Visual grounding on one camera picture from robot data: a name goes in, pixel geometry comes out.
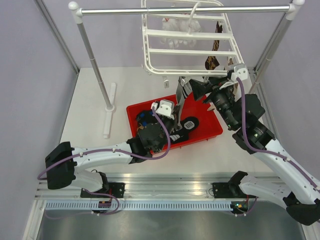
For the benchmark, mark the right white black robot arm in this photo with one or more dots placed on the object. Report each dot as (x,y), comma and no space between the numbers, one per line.
(300,196)

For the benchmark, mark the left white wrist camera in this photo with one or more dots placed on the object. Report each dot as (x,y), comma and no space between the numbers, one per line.
(164,108)

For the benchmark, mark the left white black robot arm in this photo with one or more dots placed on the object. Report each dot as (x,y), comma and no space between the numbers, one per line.
(70,166)

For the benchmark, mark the red plastic bin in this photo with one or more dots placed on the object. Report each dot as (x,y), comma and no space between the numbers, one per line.
(209,126)

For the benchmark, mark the beige brown striped sock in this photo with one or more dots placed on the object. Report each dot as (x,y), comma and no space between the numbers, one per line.
(236,92)

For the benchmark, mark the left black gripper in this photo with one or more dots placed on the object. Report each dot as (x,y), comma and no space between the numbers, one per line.
(173,121)

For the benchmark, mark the black blue sock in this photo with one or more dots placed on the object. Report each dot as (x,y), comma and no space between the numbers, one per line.
(188,125)
(144,118)

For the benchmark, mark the white slotted cable duct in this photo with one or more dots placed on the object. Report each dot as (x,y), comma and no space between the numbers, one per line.
(139,205)

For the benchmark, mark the metal clothes rack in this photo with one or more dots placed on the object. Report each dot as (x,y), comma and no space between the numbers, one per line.
(289,11)

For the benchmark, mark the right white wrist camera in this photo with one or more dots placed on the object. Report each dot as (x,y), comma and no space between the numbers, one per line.
(234,72)

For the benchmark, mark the white clip sock hanger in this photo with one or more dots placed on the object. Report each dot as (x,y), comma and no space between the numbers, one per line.
(160,60)

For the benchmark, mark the white glove with red trim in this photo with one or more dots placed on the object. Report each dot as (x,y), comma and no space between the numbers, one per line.
(179,25)

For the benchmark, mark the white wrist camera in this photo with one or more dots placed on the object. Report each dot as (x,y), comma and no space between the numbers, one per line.
(234,72)
(164,108)

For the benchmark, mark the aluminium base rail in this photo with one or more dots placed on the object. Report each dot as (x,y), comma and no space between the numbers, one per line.
(140,186)

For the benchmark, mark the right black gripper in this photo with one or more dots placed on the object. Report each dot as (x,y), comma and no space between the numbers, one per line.
(200,88)

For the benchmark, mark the grey striped sock back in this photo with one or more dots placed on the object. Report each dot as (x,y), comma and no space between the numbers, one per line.
(183,90)

